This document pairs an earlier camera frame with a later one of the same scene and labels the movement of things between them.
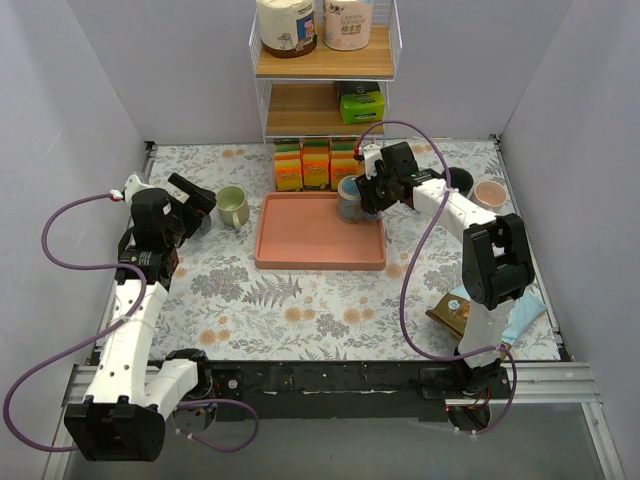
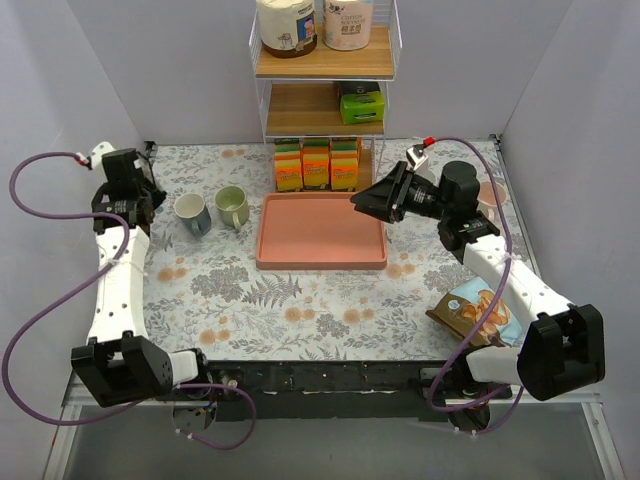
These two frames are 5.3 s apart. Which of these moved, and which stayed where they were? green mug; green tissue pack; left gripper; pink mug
Moved: left gripper
Stayed: green mug; pink mug; green tissue pack
